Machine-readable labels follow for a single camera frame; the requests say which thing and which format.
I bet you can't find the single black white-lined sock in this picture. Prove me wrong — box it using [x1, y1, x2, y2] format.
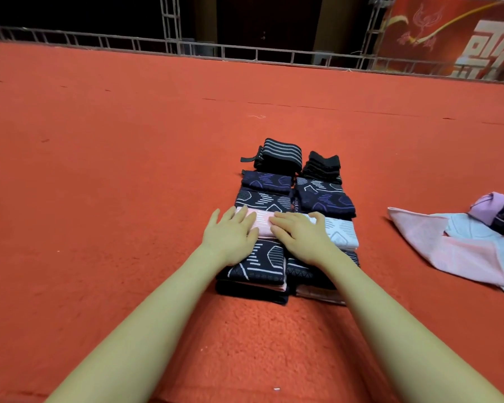
[225, 241, 287, 286]

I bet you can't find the person's left forearm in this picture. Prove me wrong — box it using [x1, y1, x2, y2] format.
[46, 247, 228, 403]

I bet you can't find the single navy purple-cuffed sock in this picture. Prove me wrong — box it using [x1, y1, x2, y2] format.
[216, 277, 291, 306]

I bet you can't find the person's right forearm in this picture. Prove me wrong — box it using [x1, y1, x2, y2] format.
[315, 251, 504, 403]

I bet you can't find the dark brown door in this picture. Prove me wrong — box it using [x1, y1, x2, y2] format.
[217, 0, 320, 51]

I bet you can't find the single pale pink sock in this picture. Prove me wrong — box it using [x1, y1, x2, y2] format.
[245, 207, 304, 242]
[296, 283, 347, 301]
[386, 206, 504, 288]

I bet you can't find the single purple black sock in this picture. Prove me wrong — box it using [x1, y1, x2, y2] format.
[469, 192, 504, 236]

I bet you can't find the grey metal truss tower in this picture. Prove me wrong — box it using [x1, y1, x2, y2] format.
[360, 0, 396, 71]
[160, 0, 184, 55]

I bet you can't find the person's left hand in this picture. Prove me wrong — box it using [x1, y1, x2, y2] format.
[200, 205, 262, 269]

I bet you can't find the red banner with white print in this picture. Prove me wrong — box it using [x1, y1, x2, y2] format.
[378, 0, 504, 81]

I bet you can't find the person's right hand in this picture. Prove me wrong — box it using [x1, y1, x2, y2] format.
[269, 211, 341, 269]

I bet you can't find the single navy blue-lined sock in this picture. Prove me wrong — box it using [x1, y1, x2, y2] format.
[241, 169, 295, 194]

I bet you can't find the single navy striped sock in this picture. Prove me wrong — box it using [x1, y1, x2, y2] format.
[296, 177, 357, 219]

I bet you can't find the single black white-patterned sock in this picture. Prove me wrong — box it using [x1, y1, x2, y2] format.
[234, 187, 295, 213]
[286, 247, 360, 290]

